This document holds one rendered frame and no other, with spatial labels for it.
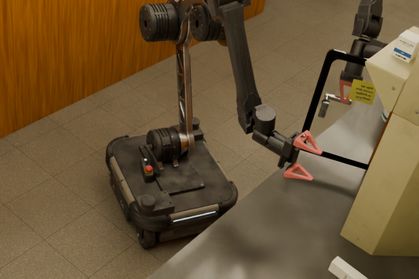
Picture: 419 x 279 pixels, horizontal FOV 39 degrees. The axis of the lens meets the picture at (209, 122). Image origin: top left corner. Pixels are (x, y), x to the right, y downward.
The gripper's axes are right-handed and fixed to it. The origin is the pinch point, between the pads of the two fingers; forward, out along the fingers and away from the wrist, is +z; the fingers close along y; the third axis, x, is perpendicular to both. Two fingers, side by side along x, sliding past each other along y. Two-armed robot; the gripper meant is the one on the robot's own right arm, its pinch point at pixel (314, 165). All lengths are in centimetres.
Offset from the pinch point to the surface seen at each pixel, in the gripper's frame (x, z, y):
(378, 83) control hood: 8.8, 5.8, 27.2
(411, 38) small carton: 18.8, 6.7, 37.2
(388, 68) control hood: 10.5, 6.4, 31.2
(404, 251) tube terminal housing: 15.9, 30.2, -23.8
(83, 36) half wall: 83, -183, -75
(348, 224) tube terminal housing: 8.8, 13.2, -20.2
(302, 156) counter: 32.1, -15.8, -25.8
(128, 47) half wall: 121, -183, -96
